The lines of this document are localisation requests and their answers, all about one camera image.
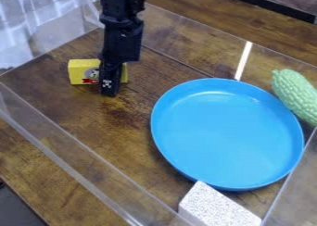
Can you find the green bitter gourd toy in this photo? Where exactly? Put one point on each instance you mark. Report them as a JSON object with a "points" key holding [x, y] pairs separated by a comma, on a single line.
{"points": [[297, 94]]}

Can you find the blue round tray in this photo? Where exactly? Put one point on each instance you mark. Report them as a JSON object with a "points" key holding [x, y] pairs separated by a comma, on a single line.
{"points": [[226, 134]]}

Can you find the white speckled foam block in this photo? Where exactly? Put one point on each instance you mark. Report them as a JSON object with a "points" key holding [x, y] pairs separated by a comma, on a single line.
{"points": [[208, 208]]}

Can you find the clear acrylic enclosure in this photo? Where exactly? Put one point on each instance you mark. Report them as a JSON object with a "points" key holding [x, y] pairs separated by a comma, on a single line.
{"points": [[78, 154]]}

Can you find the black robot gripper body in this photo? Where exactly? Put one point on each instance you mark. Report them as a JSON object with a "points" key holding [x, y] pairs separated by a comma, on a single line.
{"points": [[123, 30]]}

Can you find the yellow butter block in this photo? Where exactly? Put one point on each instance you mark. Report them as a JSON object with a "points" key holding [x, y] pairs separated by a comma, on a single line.
{"points": [[83, 71]]}

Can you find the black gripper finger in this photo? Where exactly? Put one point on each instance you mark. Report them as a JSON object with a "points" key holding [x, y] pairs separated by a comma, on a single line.
{"points": [[110, 76]]}

